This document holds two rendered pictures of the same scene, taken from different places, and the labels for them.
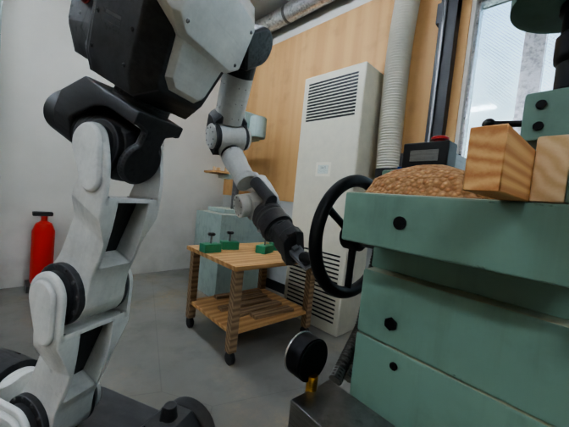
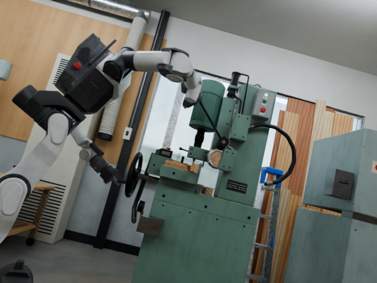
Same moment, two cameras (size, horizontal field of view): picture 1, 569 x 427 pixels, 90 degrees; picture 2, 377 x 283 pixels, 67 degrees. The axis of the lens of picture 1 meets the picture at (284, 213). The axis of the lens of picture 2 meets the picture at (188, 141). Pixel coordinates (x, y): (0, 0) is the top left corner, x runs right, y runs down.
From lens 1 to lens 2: 1.22 m
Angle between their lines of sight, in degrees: 49
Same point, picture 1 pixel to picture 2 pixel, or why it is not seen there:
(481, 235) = (187, 177)
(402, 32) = not seen: hidden behind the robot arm
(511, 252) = (190, 179)
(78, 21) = (69, 73)
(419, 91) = (129, 93)
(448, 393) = (174, 208)
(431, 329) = (172, 195)
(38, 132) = not seen: outside the picture
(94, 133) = (65, 121)
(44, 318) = (14, 200)
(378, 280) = (161, 186)
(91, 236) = (41, 163)
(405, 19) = not seen: hidden behind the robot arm
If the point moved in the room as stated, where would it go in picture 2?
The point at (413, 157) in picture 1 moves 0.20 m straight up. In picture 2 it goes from (162, 153) to (171, 122)
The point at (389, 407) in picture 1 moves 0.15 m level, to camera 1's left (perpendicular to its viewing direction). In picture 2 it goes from (160, 215) to (139, 213)
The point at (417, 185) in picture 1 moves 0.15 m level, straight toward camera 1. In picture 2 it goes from (176, 165) to (189, 167)
